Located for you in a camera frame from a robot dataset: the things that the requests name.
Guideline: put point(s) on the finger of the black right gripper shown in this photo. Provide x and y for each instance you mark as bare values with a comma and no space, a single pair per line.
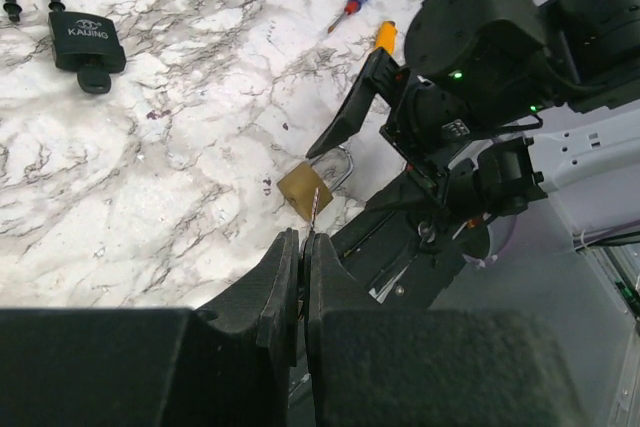
376,77
409,191

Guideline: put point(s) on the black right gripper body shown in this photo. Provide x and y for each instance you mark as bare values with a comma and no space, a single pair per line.
419,111

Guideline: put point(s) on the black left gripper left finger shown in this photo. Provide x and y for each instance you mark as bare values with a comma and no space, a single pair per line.
260,310

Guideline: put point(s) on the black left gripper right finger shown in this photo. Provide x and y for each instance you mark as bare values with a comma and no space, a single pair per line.
327,286

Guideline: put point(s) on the silver key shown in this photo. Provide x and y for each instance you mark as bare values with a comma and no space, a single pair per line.
313,213

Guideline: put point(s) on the brass padlock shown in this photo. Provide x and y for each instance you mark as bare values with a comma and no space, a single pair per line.
297,186

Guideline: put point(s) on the black padlock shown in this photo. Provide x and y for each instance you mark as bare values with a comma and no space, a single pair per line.
78,38

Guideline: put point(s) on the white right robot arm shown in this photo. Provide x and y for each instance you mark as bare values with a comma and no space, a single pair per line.
475,77

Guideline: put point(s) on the yellow utility knife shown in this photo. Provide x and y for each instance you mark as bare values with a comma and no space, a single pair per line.
386,37

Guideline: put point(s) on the black base frame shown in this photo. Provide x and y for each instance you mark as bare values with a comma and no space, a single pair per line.
377,349

